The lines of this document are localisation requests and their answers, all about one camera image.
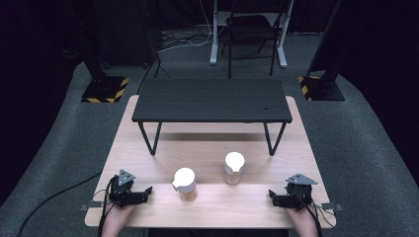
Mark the white-lidded jar with pale contents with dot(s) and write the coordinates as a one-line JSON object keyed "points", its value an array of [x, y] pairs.
{"points": [[234, 166]]}

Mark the black folding chair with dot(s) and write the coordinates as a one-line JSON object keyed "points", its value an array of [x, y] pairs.
{"points": [[250, 28]]}

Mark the black raised shelf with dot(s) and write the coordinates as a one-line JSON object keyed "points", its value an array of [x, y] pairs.
{"points": [[210, 98]]}

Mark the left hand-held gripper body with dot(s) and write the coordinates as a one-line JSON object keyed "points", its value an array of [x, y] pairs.
{"points": [[122, 192]]}

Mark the white desk frame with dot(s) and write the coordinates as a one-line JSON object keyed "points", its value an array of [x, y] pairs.
{"points": [[214, 49]]}

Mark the person's right hand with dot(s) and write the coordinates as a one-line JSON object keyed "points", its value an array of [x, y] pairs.
{"points": [[301, 215]]}

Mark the black stand with striped base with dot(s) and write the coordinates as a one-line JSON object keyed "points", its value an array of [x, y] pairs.
{"points": [[324, 87], [103, 89]]}

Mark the white-lidded jar with orange contents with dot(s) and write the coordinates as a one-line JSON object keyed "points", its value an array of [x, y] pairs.
{"points": [[185, 182]]}

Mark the person's left hand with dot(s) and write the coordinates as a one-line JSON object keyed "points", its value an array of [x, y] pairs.
{"points": [[119, 213]]}

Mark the grey table edge clip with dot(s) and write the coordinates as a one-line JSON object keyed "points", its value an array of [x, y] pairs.
{"points": [[331, 206], [90, 205]]}

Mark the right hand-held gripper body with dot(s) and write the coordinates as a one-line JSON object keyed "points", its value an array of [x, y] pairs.
{"points": [[298, 196]]}

